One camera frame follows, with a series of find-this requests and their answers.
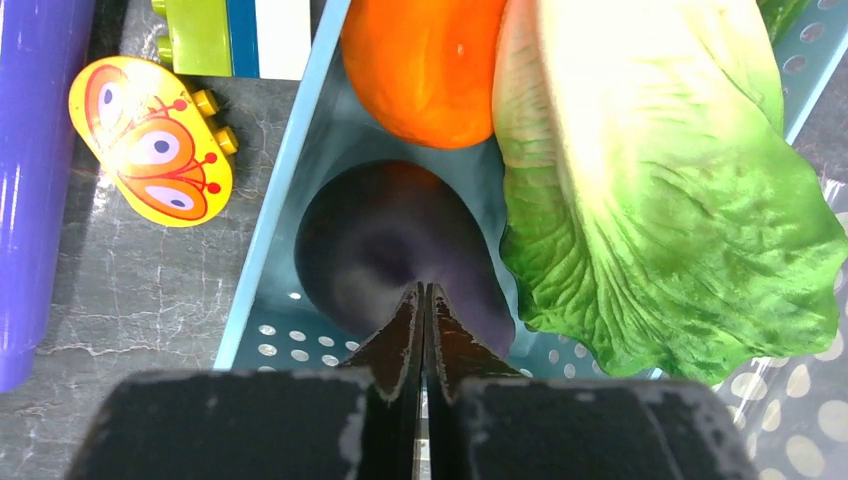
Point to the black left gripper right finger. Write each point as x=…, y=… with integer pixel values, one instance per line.
x=489, y=421

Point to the yellow butterfly toy brick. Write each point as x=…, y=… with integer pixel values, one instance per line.
x=156, y=138

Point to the purple plastic cylinder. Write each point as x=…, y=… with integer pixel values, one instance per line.
x=43, y=48

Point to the purple toy eggplant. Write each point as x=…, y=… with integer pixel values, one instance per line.
x=379, y=227

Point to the clear dotted zip top bag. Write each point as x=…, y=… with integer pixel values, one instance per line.
x=792, y=412

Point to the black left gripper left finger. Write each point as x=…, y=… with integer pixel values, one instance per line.
x=354, y=421

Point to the green blue white brick stack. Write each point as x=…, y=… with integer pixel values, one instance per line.
x=263, y=39

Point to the green toy lettuce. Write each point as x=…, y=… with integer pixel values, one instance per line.
x=655, y=212

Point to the orange toy fruit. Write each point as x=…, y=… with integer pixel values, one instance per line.
x=424, y=69

